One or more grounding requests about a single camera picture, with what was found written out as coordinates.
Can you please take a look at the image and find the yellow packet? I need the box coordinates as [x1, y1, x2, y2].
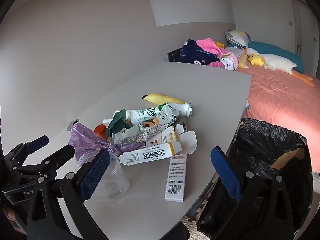
[142, 93, 185, 105]

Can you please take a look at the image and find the yellow duck plush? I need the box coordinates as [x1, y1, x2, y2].
[247, 54, 265, 67]

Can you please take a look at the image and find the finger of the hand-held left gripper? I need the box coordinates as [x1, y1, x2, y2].
[22, 144, 76, 180]
[4, 135, 50, 167]

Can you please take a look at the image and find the checked pillow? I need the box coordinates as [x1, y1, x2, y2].
[224, 29, 253, 48]

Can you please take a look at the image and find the bed with pink sheet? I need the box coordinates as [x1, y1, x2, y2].
[235, 46, 320, 173]

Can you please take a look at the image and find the black wall socket panel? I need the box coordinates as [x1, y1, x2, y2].
[167, 49, 182, 62]

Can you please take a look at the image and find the white goose plush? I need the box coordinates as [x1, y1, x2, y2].
[246, 47, 314, 87]

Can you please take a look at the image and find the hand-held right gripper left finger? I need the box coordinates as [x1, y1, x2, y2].
[26, 149, 112, 240]

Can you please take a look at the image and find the pale printed blanket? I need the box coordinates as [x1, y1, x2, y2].
[220, 47, 240, 71]

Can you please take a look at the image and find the white bottle green label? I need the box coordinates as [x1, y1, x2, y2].
[114, 102, 193, 126]

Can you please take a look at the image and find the white door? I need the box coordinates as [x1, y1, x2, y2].
[291, 0, 320, 78]

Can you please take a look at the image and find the small white yellow box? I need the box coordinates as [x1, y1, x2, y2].
[119, 142, 182, 166]

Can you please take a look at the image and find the silver cookie wrapper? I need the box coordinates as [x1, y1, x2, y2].
[111, 116, 179, 145]

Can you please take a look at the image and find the navy printed blanket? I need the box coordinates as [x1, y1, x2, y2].
[179, 39, 223, 67]

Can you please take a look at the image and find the pink blanket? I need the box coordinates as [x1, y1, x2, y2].
[196, 38, 238, 70]

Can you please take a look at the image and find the cardboard box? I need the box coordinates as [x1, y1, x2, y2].
[271, 147, 305, 169]

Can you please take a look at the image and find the black trash bag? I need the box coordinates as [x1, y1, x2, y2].
[197, 117, 313, 240]

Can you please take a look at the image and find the long white box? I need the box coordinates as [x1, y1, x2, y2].
[164, 154, 188, 203]

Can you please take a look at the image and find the orange plastic cap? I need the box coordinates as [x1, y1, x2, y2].
[94, 124, 106, 138]

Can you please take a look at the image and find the teal pillow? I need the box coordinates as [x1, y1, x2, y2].
[247, 41, 305, 74]

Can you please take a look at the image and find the open white carton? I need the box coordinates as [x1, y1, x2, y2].
[145, 124, 198, 155]

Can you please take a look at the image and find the dark green plastic lid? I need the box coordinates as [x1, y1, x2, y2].
[104, 109, 132, 140]

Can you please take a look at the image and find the clear plastic cup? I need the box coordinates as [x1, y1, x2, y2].
[92, 152, 130, 200]

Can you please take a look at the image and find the purple plastic bag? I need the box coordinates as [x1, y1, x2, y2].
[71, 122, 147, 167]

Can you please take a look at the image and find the grey foam floor mat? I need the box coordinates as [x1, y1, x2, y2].
[182, 187, 218, 230]

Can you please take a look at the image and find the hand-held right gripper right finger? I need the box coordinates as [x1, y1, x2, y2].
[211, 146, 311, 240]

